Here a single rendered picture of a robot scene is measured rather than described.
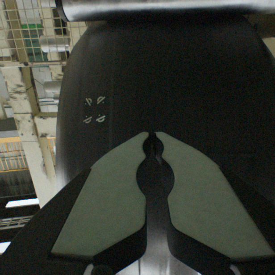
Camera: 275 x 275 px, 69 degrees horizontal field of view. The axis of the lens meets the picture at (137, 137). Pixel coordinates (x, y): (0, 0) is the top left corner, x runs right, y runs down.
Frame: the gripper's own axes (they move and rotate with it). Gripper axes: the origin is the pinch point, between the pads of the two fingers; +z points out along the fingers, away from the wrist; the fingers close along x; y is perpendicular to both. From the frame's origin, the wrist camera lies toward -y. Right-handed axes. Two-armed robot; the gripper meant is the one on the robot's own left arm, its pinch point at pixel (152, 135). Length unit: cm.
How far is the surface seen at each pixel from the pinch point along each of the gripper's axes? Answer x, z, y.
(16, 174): -677, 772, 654
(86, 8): -7.8, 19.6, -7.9
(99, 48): -6.0, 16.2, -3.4
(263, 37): 22.8, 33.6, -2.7
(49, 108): -452, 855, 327
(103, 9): -5.6, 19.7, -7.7
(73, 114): -8.6, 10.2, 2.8
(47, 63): -37, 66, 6
